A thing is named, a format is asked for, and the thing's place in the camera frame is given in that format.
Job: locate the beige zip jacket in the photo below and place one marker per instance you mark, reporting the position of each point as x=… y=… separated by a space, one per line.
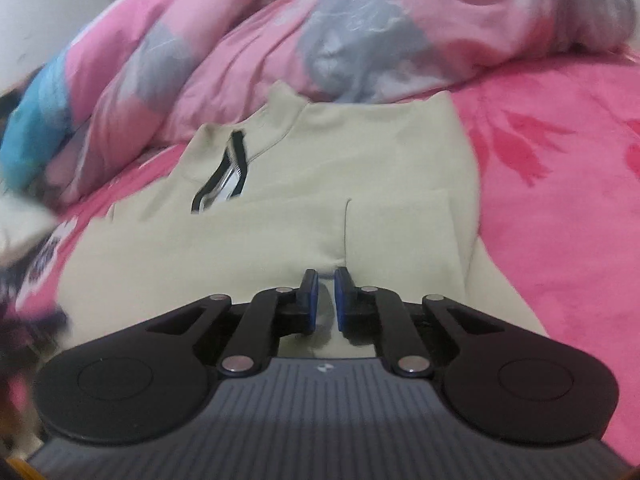
x=325 y=185

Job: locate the pink floral bed blanket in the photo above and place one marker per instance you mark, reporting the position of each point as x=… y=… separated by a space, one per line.
x=550 y=210

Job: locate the pink grey blue quilt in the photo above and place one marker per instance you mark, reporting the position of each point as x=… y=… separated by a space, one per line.
x=300 y=35

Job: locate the pile of folded clothes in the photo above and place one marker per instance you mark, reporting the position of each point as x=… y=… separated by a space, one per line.
x=35 y=325

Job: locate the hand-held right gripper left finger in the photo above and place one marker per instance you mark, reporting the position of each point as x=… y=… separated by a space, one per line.
x=311 y=300

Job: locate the cream fleece cloth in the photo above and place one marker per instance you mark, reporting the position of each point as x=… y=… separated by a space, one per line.
x=20 y=225

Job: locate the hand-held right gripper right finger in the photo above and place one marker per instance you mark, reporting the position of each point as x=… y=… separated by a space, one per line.
x=342 y=300

